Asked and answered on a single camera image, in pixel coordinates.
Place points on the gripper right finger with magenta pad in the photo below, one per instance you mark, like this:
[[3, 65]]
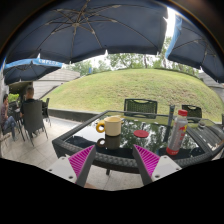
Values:
[[151, 166]]

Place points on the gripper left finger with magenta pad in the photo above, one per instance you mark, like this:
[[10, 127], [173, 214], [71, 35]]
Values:
[[76, 167]]

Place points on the red round coaster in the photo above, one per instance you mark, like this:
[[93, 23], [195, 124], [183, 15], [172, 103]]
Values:
[[141, 133]]

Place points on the glass top wicker table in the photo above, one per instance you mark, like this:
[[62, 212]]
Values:
[[203, 141]]

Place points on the plastic bottle with red cap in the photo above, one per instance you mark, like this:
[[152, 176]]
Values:
[[178, 133]]

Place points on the dark green chair centre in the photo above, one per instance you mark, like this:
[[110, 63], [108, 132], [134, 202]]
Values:
[[140, 107]]

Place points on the dark green chair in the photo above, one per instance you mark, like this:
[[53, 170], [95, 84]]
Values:
[[140, 107], [193, 111]]

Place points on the dark green chair right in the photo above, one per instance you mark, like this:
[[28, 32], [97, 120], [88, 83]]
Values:
[[193, 111]]

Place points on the dark chair behind man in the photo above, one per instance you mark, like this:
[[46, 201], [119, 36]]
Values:
[[45, 112]]

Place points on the dark wicker chair left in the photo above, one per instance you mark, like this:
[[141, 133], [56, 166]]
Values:
[[33, 119]]

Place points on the seated person far left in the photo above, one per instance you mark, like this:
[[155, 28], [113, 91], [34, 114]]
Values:
[[6, 120]]

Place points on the man in black shirt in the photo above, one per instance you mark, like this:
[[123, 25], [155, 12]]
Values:
[[28, 99]]

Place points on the blue umbrella left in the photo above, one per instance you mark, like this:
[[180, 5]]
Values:
[[29, 69]]

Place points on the navy umbrella right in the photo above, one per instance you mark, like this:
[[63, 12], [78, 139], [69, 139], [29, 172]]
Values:
[[189, 46]]

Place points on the large navy umbrella centre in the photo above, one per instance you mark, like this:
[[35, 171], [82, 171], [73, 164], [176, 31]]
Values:
[[75, 30]]

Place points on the cream mug with yellow handle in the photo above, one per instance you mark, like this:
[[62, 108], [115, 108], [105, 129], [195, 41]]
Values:
[[111, 126]]

